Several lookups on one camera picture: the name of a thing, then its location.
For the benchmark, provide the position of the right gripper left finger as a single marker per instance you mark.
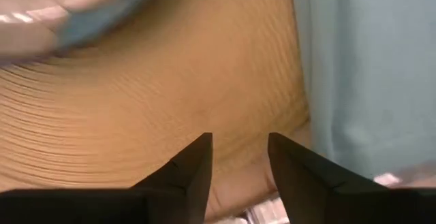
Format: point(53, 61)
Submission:
point(153, 203)

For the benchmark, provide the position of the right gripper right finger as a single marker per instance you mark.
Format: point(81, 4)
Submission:
point(323, 200)

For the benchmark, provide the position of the round woven straw placemat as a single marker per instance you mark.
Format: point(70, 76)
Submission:
point(170, 81)

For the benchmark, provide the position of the light blue cloth napkin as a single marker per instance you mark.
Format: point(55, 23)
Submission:
point(368, 81)

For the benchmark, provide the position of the patterned ceramic plate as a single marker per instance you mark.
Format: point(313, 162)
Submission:
point(34, 36)

